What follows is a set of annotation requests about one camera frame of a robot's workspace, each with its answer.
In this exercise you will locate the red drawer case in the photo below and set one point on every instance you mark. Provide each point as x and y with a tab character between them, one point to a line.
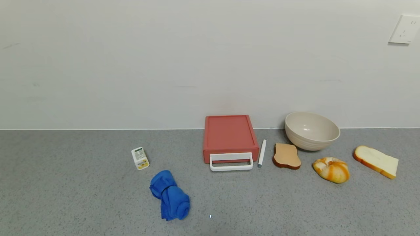
229	132

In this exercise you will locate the white marker pen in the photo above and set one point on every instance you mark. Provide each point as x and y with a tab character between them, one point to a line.
262	152

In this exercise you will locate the small white carton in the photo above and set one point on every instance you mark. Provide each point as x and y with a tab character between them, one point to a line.
140	158

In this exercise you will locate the brown toast slice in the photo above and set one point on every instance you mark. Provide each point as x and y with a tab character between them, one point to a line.
286	155

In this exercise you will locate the blue rolled cloth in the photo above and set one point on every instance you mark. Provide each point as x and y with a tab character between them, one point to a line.
172	196

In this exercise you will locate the beige ribbed bowl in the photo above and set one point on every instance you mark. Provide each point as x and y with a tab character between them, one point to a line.
310	131

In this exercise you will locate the orange striped croissant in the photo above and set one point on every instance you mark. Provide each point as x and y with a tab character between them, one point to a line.
331	169

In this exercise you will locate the white bread slice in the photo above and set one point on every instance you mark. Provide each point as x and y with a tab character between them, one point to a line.
375	160

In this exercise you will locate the white wall socket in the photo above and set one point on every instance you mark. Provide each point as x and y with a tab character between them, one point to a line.
405	29

